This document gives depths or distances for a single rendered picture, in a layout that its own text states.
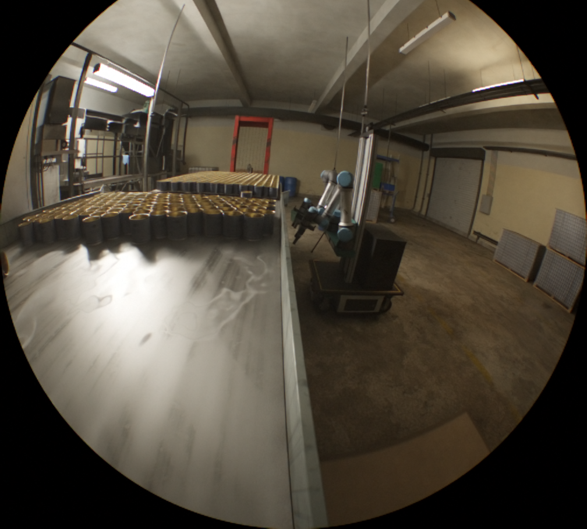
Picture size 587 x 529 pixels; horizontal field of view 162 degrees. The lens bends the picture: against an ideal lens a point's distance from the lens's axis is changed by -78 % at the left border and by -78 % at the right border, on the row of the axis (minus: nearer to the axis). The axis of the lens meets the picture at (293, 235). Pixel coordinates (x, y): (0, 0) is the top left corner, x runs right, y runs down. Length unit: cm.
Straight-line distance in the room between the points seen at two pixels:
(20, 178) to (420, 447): 382
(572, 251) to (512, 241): 201
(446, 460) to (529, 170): 844
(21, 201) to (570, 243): 905
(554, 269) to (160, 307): 666
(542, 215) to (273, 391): 840
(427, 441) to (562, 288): 553
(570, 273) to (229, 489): 646
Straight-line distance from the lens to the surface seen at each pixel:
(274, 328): 34
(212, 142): 1123
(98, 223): 76
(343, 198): 156
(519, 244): 684
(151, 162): 598
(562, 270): 648
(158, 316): 38
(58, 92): 288
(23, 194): 285
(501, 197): 923
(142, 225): 68
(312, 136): 1083
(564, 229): 650
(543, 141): 903
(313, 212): 164
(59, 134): 294
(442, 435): 157
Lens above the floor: 132
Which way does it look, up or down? 18 degrees down
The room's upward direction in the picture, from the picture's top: 7 degrees clockwise
